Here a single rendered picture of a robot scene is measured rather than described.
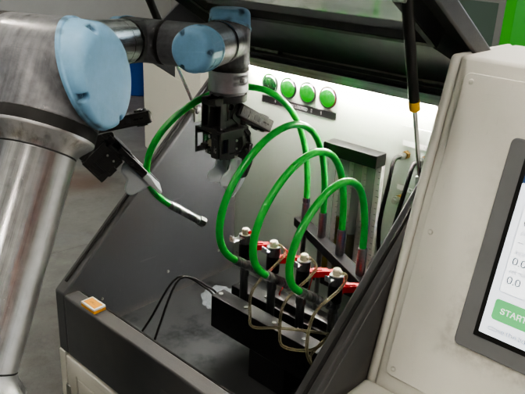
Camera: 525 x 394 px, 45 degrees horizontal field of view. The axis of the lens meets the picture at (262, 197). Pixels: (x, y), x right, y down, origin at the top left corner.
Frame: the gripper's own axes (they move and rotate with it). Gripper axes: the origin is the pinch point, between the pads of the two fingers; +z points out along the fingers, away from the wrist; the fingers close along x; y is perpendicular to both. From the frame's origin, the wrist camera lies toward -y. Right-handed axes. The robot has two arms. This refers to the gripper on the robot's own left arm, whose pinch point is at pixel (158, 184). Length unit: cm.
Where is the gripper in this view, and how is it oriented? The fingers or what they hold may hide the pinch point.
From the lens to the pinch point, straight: 131.7
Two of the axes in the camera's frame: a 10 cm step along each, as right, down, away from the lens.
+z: 6.8, 6.9, 2.6
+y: -7.1, 7.1, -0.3
